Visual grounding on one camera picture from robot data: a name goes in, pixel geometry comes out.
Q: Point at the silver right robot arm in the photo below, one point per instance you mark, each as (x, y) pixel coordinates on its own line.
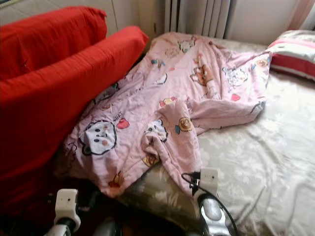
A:
(211, 214)

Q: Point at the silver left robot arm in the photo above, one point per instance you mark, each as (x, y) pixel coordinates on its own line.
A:
(61, 230)

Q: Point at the red white blue bolster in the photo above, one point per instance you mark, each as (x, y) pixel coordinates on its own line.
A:
(293, 54)

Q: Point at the grey pleated curtain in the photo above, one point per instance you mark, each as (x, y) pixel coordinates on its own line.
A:
(197, 17)

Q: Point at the red sofa back cushion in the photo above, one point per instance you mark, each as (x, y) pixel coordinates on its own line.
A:
(49, 39)

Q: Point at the pink cartoon print blanket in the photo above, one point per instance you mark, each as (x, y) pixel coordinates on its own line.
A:
(152, 88)

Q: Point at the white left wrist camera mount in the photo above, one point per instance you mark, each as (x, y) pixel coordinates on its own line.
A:
(66, 201)

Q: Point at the pink sheer curtain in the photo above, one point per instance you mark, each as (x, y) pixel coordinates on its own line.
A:
(302, 12)

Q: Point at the bed with beige floral sheet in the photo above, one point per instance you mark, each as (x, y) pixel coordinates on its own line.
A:
(261, 157)

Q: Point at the long red sofa cushion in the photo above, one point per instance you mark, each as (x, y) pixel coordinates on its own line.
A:
(49, 128)

